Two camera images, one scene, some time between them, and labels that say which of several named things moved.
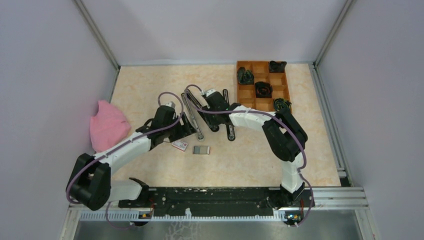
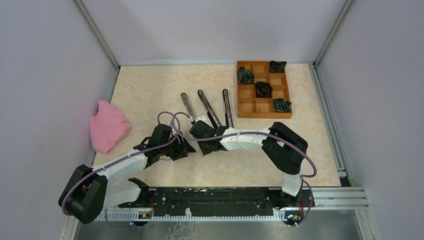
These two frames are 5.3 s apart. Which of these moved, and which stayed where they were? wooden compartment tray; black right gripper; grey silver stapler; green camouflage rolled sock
Moved: black right gripper
Stayed: grey silver stapler; wooden compartment tray; green camouflage rolled sock
